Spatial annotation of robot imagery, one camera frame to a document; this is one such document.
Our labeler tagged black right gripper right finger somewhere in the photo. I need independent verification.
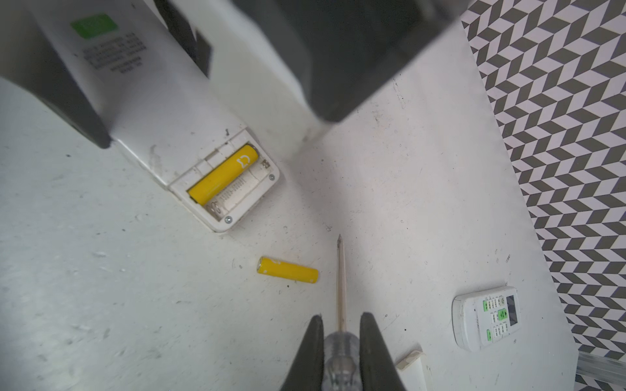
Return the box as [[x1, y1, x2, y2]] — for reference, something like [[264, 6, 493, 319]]
[[360, 312, 405, 391]]

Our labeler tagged white battery cover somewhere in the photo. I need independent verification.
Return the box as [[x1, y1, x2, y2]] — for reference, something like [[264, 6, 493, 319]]
[[396, 350, 429, 391]]

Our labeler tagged yellow battery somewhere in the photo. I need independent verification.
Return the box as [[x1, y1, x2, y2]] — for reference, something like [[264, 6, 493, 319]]
[[187, 143, 259, 206], [257, 257, 319, 283]]

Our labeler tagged clear handle screwdriver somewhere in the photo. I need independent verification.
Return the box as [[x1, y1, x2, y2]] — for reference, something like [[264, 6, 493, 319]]
[[322, 236, 364, 390]]

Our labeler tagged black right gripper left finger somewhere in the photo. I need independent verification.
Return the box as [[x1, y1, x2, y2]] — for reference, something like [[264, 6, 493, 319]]
[[280, 314, 324, 391]]

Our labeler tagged white air conditioner remote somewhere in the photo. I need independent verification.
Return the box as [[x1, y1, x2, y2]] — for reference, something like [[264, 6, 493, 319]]
[[27, 1, 280, 233]]

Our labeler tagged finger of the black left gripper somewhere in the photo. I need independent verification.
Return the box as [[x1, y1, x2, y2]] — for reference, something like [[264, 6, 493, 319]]
[[1, 1, 112, 149]]

